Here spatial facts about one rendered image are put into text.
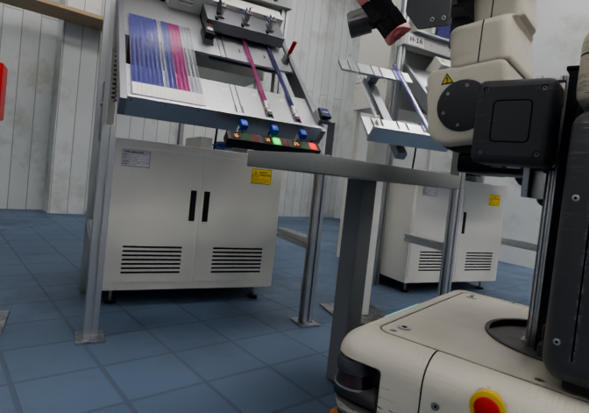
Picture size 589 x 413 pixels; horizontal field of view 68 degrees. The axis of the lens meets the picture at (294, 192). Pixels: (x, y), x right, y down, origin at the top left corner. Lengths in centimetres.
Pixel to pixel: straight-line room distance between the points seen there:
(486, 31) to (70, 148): 379
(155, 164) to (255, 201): 43
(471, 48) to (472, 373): 60
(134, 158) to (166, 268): 44
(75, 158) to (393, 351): 381
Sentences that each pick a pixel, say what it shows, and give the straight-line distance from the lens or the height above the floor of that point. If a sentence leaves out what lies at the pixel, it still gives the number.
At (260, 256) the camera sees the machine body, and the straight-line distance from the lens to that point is 187.
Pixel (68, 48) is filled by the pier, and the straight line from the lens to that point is 439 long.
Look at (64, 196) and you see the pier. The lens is 434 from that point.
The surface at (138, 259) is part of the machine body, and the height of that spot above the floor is 18.
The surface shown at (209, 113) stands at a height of 72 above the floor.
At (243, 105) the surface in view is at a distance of 154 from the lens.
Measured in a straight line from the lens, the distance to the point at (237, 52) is 184.
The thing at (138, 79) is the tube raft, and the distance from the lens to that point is 147.
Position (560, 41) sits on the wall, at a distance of 429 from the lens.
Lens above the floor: 55
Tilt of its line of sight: 2 degrees down
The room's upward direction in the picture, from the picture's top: 6 degrees clockwise
